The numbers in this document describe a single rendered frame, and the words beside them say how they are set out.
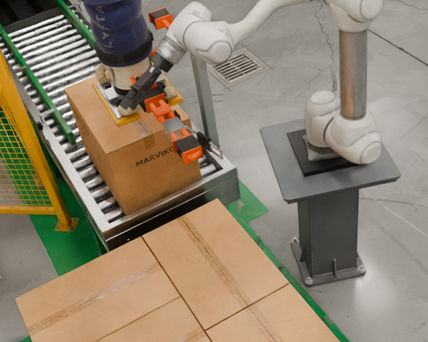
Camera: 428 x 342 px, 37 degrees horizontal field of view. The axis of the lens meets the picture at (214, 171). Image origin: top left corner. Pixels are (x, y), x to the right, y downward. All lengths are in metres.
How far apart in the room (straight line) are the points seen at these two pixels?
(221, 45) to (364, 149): 0.82
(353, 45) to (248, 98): 2.20
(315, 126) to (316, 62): 2.13
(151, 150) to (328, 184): 0.78
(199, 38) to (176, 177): 1.10
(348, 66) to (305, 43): 2.63
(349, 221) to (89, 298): 1.24
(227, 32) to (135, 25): 0.55
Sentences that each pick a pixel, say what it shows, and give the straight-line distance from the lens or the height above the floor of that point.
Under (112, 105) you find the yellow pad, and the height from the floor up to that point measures 1.14.
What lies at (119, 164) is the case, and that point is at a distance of 2.77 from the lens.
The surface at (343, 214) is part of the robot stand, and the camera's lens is 3.00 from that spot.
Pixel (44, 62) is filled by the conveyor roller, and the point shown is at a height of 0.55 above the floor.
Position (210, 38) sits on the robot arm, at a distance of 1.97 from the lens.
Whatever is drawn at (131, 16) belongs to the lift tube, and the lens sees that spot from 2.42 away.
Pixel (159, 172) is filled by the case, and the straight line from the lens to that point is 2.89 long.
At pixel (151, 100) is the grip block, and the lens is 2.38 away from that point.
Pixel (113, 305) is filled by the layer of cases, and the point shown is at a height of 0.54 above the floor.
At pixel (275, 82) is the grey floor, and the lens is 4.58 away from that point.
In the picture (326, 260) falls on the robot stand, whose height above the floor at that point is 0.13.
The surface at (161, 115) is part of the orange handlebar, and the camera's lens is 2.32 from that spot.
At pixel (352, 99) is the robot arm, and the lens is 2.44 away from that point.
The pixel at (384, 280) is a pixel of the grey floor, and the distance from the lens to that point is 3.32.
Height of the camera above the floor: 2.63
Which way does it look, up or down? 42 degrees down
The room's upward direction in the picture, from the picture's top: 10 degrees counter-clockwise
